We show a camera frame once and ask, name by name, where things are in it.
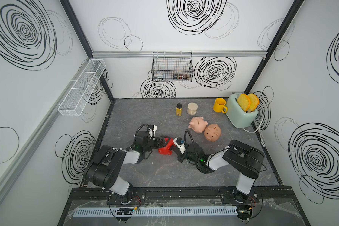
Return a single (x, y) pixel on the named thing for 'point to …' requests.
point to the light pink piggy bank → (198, 124)
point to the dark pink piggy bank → (212, 132)
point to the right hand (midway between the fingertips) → (172, 148)
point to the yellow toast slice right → (254, 102)
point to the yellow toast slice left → (244, 101)
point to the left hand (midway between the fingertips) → (165, 139)
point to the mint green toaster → (236, 116)
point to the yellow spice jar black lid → (179, 109)
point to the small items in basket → (181, 76)
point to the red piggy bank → (167, 150)
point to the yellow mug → (219, 105)
